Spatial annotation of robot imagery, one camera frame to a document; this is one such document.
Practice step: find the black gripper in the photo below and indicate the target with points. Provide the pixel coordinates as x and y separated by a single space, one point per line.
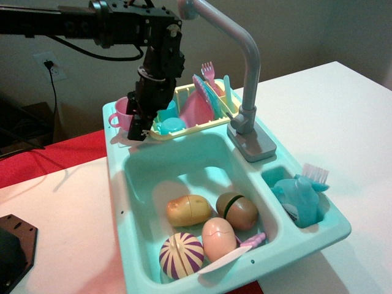
151 94

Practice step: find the teal toy plate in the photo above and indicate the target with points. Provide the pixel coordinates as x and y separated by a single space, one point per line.
207 94

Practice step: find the purple striped toy onion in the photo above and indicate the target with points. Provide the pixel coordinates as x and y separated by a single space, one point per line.
181 255

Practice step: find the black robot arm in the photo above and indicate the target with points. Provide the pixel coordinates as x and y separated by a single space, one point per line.
110 23

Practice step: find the pink toy utensil handle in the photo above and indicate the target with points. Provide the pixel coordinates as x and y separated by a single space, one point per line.
254 241

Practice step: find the yellow dish drying rack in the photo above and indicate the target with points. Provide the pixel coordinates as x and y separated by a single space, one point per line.
180 96

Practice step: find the pink toy egg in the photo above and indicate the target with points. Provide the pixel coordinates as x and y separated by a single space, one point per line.
218 238

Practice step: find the white toy knife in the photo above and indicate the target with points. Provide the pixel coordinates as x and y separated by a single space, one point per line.
225 260

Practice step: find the light blue toy knife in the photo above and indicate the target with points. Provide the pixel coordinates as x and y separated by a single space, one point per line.
227 87

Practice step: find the white wall outlet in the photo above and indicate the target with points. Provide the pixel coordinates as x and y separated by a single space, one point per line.
50 66

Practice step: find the blue toy soap bottle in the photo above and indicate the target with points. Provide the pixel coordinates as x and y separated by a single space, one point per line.
299 197

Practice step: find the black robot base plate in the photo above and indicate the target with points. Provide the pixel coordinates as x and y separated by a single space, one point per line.
18 249

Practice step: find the pink toy plate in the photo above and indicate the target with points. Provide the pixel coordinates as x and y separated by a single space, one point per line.
196 111

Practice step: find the yellow toy potato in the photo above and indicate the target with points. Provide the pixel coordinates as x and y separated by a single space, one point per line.
188 210

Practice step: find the pink toy fork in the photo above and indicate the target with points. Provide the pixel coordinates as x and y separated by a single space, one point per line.
209 74

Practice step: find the blue dish brush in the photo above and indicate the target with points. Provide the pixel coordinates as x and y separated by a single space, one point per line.
317 177

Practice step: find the teal toy sink unit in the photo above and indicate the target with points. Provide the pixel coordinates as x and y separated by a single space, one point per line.
146 175

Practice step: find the grey toy faucet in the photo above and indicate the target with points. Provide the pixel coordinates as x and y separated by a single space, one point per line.
250 139

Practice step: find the pink toy cup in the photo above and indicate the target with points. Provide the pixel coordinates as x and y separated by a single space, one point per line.
120 118

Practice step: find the red cloth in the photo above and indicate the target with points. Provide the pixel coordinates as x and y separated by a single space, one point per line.
58 156

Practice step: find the lying blue toy cup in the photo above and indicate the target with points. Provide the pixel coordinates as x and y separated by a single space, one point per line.
171 125

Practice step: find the brown toy kiwi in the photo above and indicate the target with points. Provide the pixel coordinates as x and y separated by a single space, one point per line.
238 210

